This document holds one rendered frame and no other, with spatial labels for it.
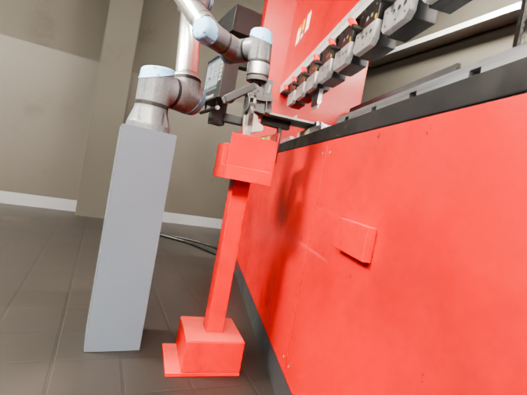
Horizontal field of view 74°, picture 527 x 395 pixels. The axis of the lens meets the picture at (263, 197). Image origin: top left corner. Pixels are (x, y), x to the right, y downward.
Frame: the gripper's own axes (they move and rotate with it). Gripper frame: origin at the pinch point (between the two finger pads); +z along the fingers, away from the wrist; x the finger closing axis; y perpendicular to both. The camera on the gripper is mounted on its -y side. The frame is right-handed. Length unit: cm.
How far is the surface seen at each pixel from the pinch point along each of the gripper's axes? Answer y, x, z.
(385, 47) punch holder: 40, -15, -34
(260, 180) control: 5.4, -4.6, 13.8
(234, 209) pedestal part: -0.8, 2.4, 24.9
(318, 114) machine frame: 90, 129, -37
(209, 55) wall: 32, 315, -121
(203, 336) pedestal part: -8, -1, 68
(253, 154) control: 2.1, -4.6, 5.7
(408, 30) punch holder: 38, -28, -34
